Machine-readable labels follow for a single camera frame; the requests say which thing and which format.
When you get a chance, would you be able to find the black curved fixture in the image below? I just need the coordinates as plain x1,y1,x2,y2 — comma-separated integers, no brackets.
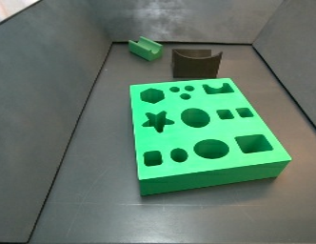
171,49,223,78

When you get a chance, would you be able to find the green arch object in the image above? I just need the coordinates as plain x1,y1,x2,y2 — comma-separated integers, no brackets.
129,36,163,61

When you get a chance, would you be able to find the green shape sorter board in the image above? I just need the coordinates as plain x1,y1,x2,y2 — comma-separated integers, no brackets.
130,78,292,195

